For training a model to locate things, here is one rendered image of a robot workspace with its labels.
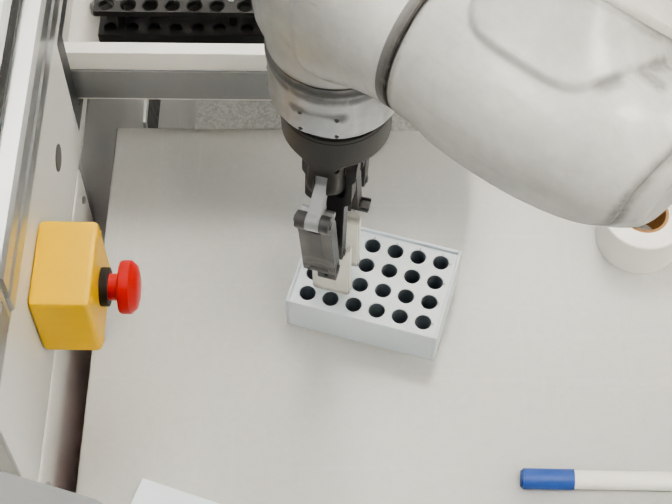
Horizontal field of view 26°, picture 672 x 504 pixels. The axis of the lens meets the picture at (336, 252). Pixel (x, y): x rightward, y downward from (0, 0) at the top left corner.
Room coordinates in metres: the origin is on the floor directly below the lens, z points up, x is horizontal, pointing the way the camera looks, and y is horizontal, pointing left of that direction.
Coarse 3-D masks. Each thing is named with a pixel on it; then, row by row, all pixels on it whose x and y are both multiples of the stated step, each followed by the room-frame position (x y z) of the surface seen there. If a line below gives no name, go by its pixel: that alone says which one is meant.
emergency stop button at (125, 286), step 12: (120, 264) 0.54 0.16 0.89; (132, 264) 0.55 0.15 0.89; (120, 276) 0.53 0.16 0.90; (132, 276) 0.53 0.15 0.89; (108, 288) 0.53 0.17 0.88; (120, 288) 0.52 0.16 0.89; (132, 288) 0.53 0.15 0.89; (120, 300) 0.52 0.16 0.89; (132, 300) 0.52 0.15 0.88; (120, 312) 0.52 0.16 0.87; (132, 312) 0.52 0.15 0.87
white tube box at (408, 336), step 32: (384, 256) 0.61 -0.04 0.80; (416, 256) 0.62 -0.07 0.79; (448, 256) 0.61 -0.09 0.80; (320, 288) 0.58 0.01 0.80; (352, 288) 0.58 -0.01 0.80; (384, 288) 0.58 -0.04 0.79; (416, 288) 0.58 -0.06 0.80; (448, 288) 0.58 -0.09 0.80; (288, 320) 0.57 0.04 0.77; (320, 320) 0.56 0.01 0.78; (352, 320) 0.55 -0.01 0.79; (384, 320) 0.55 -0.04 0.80; (416, 320) 0.55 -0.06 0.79; (416, 352) 0.54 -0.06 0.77
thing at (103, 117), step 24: (96, 120) 0.78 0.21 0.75; (120, 120) 0.86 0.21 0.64; (144, 120) 0.95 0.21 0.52; (168, 120) 1.09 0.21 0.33; (192, 120) 1.26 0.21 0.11; (96, 144) 0.76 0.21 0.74; (96, 168) 0.74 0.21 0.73; (96, 192) 0.72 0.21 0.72; (72, 216) 0.65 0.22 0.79; (96, 216) 0.71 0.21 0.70; (72, 360) 0.55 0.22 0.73; (72, 384) 0.53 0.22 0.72; (48, 408) 0.48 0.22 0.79; (72, 408) 0.52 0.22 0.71; (48, 432) 0.46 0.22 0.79; (72, 432) 0.50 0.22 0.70; (48, 456) 0.44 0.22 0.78; (72, 456) 0.48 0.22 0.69; (48, 480) 0.43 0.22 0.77; (72, 480) 0.47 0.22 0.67
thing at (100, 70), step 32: (64, 32) 0.80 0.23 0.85; (96, 32) 0.81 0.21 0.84; (96, 64) 0.74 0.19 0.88; (128, 64) 0.74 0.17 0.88; (160, 64) 0.74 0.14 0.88; (192, 64) 0.74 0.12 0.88; (224, 64) 0.74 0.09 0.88; (256, 64) 0.74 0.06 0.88; (96, 96) 0.74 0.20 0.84; (128, 96) 0.74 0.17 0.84; (160, 96) 0.74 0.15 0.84; (192, 96) 0.74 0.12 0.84; (224, 96) 0.74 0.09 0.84; (256, 96) 0.74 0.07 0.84
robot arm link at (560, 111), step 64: (448, 0) 0.52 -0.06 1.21; (512, 0) 0.51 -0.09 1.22; (576, 0) 0.50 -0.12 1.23; (640, 0) 0.50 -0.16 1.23; (448, 64) 0.49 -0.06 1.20; (512, 64) 0.48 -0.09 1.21; (576, 64) 0.47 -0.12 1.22; (640, 64) 0.47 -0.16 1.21; (448, 128) 0.47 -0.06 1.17; (512, 128) 0.45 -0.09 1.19; (576, 128) 0.44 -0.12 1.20; (640, 128) 0.44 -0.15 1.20; (512, 192) 0.44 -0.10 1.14; (576, 192) 0.42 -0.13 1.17; (640, 192) 0.42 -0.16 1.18
